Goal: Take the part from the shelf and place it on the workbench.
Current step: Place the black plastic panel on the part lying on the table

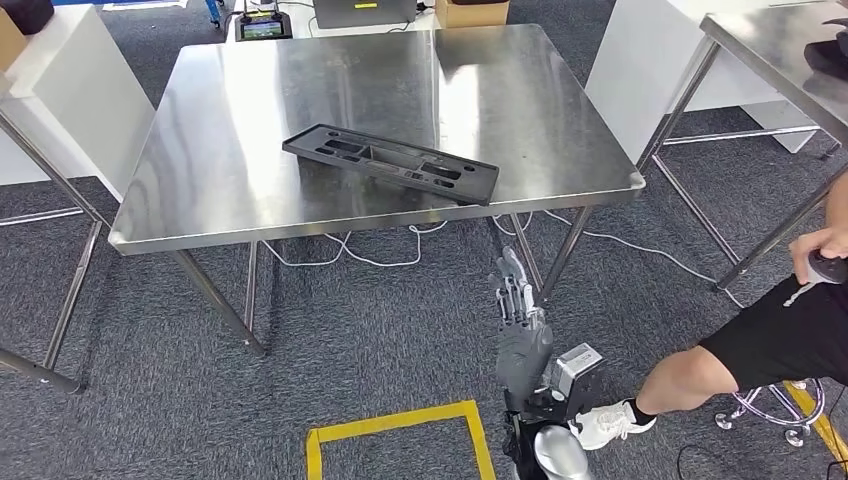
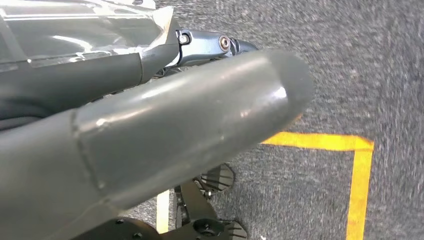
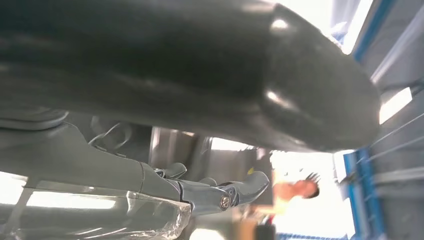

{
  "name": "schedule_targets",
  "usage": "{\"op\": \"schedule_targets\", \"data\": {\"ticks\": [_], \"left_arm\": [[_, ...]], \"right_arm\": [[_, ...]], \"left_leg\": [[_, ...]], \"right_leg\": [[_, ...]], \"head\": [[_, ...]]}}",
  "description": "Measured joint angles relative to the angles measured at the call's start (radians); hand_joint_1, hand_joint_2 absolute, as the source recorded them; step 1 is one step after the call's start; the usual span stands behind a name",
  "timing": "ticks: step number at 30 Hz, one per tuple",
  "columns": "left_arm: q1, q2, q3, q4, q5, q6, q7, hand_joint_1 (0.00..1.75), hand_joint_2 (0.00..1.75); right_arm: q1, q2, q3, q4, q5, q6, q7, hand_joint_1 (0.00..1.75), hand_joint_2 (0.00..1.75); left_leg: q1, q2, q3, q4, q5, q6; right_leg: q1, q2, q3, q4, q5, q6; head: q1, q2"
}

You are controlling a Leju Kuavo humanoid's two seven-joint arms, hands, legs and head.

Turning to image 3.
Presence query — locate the stainless steel workbench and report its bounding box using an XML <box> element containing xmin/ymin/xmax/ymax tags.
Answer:
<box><xmin>149</xmin><ymin>127</ymin><xmax>274</xmax><ymax>206</ymax></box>

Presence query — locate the blue steel shelf rack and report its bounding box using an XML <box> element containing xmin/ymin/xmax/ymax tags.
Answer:
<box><xmin>341</xmin><ymin>0</ymin><xmax>424</xmax><ymax>240</ymax></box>

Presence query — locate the person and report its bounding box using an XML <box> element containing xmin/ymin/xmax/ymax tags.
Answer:
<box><xmin>251</xmin><ymin>170</ymin><xmax>322</xmax><ymax>240</ymax></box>

